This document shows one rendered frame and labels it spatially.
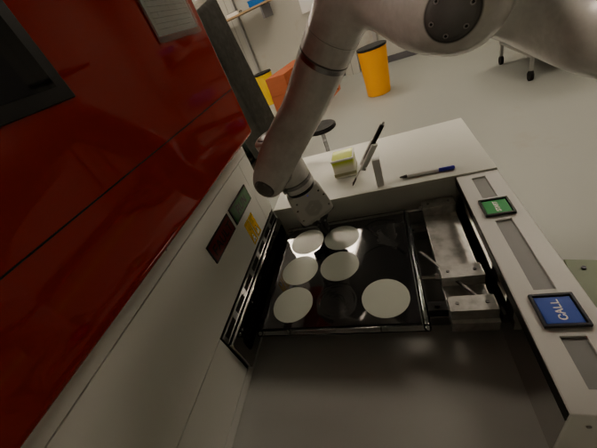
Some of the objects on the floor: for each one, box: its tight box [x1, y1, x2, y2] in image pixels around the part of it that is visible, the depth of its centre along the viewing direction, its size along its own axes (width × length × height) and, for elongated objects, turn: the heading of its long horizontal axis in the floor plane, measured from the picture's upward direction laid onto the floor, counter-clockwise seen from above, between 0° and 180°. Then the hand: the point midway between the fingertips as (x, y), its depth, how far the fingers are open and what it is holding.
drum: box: [356, 40, 391, 97], centre depth 440 cm, size 43×43×68 cm
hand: (323, 227), depth 85 cm, fingers closed
